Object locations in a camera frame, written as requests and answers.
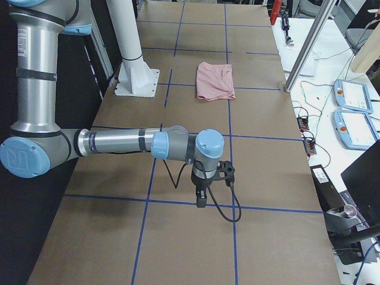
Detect blue teach pendant lower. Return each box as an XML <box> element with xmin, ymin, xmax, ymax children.
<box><xmin>332</xmin><ymin>109</ymin><xmax>379</xmax><ymax>151</ymax></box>

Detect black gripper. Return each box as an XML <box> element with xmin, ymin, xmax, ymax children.
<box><xmin>191</xmin><ymin>160</ymin><xmax>235</xmax><ymax>207</ymax></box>

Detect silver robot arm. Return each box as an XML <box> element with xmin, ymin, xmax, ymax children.
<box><xmin>1</xmin><ymin>1</ymin><xmax>233</xmax><ymax>209</ymax></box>

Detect pink Snoopy t-shirt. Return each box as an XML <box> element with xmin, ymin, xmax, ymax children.
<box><xmin>196</xmin><ymin>62</ymin><xmax>236</xmax><ymax>102</ymax></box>

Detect blue teach pendant upper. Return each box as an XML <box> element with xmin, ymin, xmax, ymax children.
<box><xmin>333</xmin><ymin>79</ymin><xmax>373</xmax><ymax>114</ymax></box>

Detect red cylinder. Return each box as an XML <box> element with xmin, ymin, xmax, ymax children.
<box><xmin>270</xmin><ymin>0</ymin><xmax>282</xmax><ymax>26</ymax></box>

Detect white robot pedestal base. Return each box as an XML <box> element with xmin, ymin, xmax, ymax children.
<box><xmin>106</xmin><ymin>0</ymin><xmax>160</xmax><ymax>98</ymax></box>

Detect blue teach pendant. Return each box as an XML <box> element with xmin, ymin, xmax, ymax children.
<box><xmin>332</xmin><ymin>109</ymin><xmax>379</xmax><ymax>151</ymax></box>
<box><xmin>333</xmin><ymin>79</ymin><xmax>373</xmax><ymax>114</ymax></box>

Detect black braided right cable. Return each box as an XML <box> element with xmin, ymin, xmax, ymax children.
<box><xmin>161</xmin><ymin>157</ymin><xmax>243</xmax><ymax>223</ymax></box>

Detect black power adapter box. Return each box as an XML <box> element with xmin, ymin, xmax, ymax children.
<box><xmin>310</xmin><ymin>164</ymin><xmax>346</xmax><ymax>212</ymax></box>

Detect aluminium frame post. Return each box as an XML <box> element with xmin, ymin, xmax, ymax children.
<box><xmin>284</xmin><ymin>1</ymin><xmax>335</xmax><ymax>93</ymax></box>

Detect black monitor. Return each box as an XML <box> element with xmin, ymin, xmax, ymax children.
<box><xmin>341</xmin><ymin>141</ymin><xmax>379</xmax><ymax>226</ymax></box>

